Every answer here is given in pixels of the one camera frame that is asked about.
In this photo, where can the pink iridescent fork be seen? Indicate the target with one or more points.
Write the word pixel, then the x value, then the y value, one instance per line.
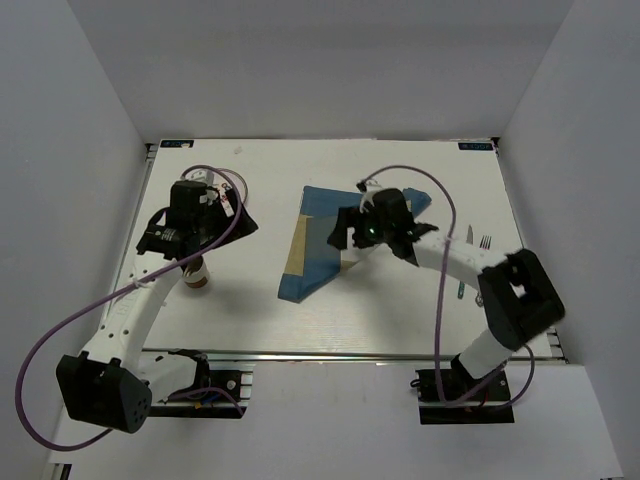
pixel 485 244

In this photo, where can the blue tan white placemat cloth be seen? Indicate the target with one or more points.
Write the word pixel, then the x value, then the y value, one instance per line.
pixel 312 262

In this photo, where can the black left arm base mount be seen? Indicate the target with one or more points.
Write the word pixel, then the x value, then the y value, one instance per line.
pixel 217 389

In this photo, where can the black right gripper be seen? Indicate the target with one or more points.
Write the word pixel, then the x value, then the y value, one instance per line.
pixel 348 216

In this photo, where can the blue label sticker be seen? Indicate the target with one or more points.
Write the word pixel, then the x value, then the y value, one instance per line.
pixel 475 146
pixel 177 144

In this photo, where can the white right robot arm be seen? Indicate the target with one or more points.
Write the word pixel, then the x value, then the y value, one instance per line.
pixel 519 300

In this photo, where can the white plate with red print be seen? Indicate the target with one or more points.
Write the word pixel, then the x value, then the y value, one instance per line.
pixel 228 179

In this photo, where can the blue label sticker left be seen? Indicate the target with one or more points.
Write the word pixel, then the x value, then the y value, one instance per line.
pixel 177 144

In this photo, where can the white brown metal cup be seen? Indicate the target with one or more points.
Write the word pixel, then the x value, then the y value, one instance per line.
pixel 195 274

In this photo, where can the aluminium table frame rail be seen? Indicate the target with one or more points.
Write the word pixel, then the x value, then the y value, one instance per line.
pixel 382 306

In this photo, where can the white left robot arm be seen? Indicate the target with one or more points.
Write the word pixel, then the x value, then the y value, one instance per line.
pixel 112 382

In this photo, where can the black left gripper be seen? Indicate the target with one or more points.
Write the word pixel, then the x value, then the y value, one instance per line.
pixel 244 225

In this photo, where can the blue label sticker right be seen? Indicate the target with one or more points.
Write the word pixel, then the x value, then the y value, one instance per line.
pixel 475 146

